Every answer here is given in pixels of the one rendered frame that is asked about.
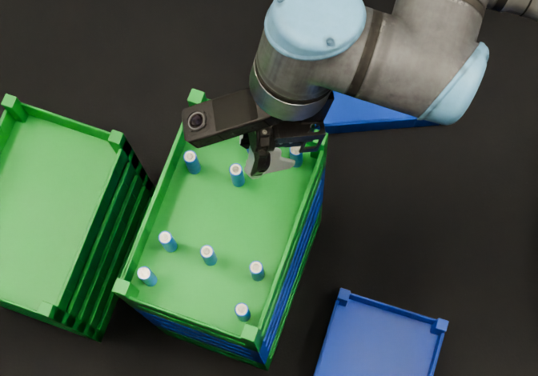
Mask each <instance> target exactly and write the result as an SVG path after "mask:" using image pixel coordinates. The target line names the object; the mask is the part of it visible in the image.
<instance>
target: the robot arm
mask: <svg viewBox="0 0 538 376"><path fill-rule="evenodd" d="M486 8H488V9H490V10H496V11H499V12H501V13H503V12H509V13H512V14H516V15H519V16H522V17H525V18H530V19H532V20H536V21H538V0H395V5H394V8H393V11H392V14H387V13H384V12H382V11H378V10H374V9H372V8H370V7H367V6H365V5H364V4H363V1H362V0H274V1H273V3H272V4H271V5H270V7H269V9H268V11H267V14H266V17H265V20H264V29H263V34H262V37H261V39H260V43H259V47H258V50H257V52H256V56H255V60H254V62H253V66H252V68H251V72H250V77H249V86H250V87H248V88H245V89H242V90H238V91H235V92H233V93H230V94H225V95H223V96H220V97H217V98H213V99H211V100H208V101H205V102H201V103H199V104H195V105H193V106H188V107H186V108H184V109H183V111H182V121H183V133H184V139H185V141H187V142H189V143H190V144H191V145H192V146H194V147H195V148H201V147H204V146H209V145H211V144H214V143H217V142H221V141H224V140H227V139H230V138H234V137H238V136H239V144H240V146H242V147H243V148H245V149H249V154H248V160H246V166H245V167H244V172H245V173H246V174H247V175H248V176H249V177H250V178H252V179H254V178H260V177H261V176H262V175H263V174H268V173H272V172H276V171H280V170H287V169H290V168H292V167H293V166H294V165H295V160H294V159H290V158H284V157H281V153H282V151H281V149H280V148H277V147H293V146H300V149H299V153H307V152H316V151H318V149H319V147H320V145H321V143H322V141H323V139H324V137H325V135H326V131H325V126H324V122H323V121H324V119H325V117H326V115H327V112H328V111H329V109H330V107H331V104H332V103H333V101H334V99H335V98H334V94H333V90H334V91H336V92H339V93H341V94H346V95H348V96H351V97H353V98H358V99H360V100H364V101H366V102H370V103H373V104H376V105H378V106H383V107H386V108H388V109H391V110H395V111H399V112H401V113H404V114H408V115H411V116H413V117H417V120H420V121H421V120H426V121H429V122H434V123H438V124H440V125H445V126H447V125H451V124H453V123H455V122H457V121H458V120H459V119H460V118H461V117H462V116H463V115H464V113H465V111H466V110H467V108H468V107H469V105H470V104H471V102H472V99H473V98H474V96H475V94H476V91H477V90H478V88H479V86H480V83H481V81H482V78H483V76H484V72H485V70H486V67H487V61H488V57H489V49H488V47H487V46H486V45H485V44H484V43H483V42H479V43H478V42H476V40H477V38H478V35H479V32H480V27H481V23H482V21H483V19H484V13H485V10H486ZM315 124H316V126H315ZM316 127H320V130H319V132H312V131H314V129H315V128H316ZM317 139H319V141H318V142H317V144H316V146H305V145H306V143H307V142H313V140H317Z"/></svg>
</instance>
